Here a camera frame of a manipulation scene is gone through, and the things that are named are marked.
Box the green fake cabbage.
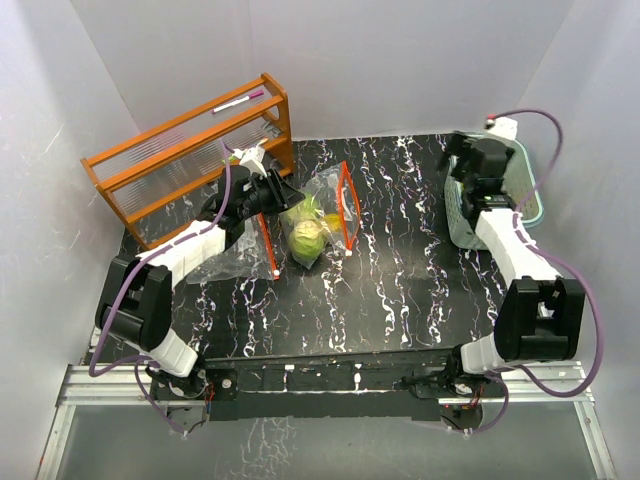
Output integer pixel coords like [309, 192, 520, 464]
[288, 220, 326, 268]
[281, 195, 322, 225]

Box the pink capped white marker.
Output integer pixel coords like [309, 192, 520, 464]
[211, 90, 264, 114]

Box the orange wooden shelf rack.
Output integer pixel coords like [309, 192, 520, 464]
[81, 73, 296, 249]

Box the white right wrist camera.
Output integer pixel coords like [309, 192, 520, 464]
[485, 116, 518, 141]

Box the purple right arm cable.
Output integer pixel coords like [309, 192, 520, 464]
[449, 107, 606, 434]

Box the clear zip bag red seal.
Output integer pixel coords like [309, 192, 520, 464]
[186, 214, 280, 284]

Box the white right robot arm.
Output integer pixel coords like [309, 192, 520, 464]
[439, 132, 585, 397]

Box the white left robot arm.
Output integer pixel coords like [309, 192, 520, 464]
[90, 165, 305, 399]

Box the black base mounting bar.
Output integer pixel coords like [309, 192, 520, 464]
[149, 342, 531, 422]

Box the teal plastic basket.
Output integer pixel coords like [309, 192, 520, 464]
[438, 131, 544, 250]

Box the aluminium frame rail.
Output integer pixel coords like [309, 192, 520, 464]
[38, 367, 617, 479]

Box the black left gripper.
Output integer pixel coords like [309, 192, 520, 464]
[239, 170, 305, 221]

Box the yellow fake fruit piece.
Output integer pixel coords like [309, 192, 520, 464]
[322, 213, 342, 232]

